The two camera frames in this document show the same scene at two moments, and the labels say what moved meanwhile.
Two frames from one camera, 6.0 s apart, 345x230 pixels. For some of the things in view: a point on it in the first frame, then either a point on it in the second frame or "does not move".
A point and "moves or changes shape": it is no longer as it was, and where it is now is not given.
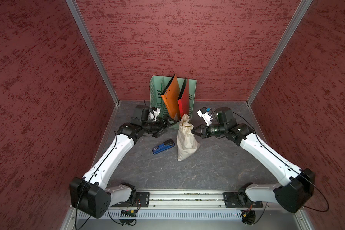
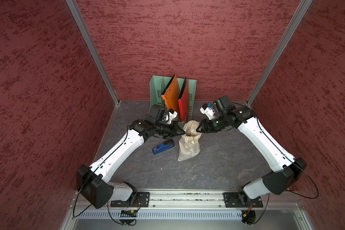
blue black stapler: [163, 146] does not move
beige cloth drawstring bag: [187, 143] moves or changes shape
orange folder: [171, 95] does not move
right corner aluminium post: [280, 48] does not move
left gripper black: [161, 127] -> [174, 128]
